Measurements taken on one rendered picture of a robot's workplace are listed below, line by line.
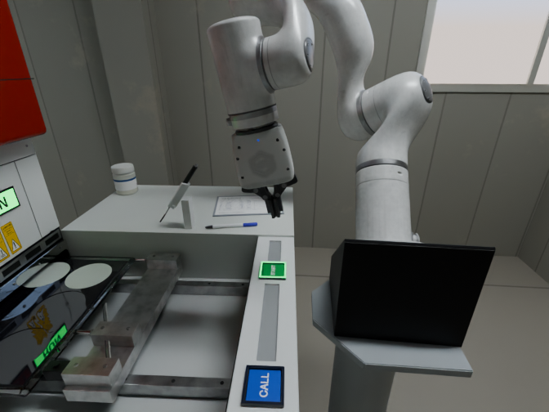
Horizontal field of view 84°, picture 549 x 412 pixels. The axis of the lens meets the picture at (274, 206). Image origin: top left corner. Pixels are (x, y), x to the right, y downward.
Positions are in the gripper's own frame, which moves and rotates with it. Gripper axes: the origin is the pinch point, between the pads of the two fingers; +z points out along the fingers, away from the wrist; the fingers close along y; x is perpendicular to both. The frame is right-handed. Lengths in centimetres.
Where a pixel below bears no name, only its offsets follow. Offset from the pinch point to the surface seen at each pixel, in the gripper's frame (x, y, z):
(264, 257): 5.2, -5.7, 14.7
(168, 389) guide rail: -18.9, -23.3, 23.2
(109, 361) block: -19.0, -30.9, 14.7
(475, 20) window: 158, 119, -26
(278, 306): -9.9, -2.2, 15.9
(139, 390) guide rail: -18.9, -28.7, 22.6
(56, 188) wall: 172, -196, 26
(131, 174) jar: 42, -51, -2
